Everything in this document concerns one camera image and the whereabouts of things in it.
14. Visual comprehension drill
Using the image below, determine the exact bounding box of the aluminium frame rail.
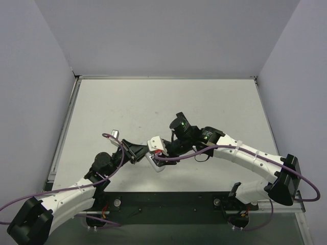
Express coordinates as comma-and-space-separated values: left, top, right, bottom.
30, 190, 307, 215

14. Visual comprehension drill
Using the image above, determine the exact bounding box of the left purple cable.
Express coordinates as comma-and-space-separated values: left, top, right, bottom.
0, 132, 126, 229

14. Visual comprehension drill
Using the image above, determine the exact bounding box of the purple cable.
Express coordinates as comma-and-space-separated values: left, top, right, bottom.
154, 144, 321, 232
0, 132, 126, 229

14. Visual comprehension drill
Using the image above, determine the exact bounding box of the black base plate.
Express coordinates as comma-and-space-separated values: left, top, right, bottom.
85, 191, 250, 227

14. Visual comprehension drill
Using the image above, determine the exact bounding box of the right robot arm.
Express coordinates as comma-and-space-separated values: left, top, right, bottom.
165, 112, 300, 206

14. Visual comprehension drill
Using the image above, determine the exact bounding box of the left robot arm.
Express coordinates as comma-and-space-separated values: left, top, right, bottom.
7, 140, 149, 244

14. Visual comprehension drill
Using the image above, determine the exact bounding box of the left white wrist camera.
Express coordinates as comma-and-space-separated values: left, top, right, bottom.
102, 130, 120, 147

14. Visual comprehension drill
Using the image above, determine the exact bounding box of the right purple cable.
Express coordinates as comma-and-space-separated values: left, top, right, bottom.
154, 144, 321, 232

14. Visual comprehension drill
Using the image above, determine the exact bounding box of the white remote control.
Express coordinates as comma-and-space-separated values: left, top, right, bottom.
145, 153, 166, 173

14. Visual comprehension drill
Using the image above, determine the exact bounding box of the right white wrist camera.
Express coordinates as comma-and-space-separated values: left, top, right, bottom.
147, 136, 168, 156

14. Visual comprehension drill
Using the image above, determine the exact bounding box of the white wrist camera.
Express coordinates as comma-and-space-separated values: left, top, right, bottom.
147, 136, 168, 156
102, 130, 120, 147

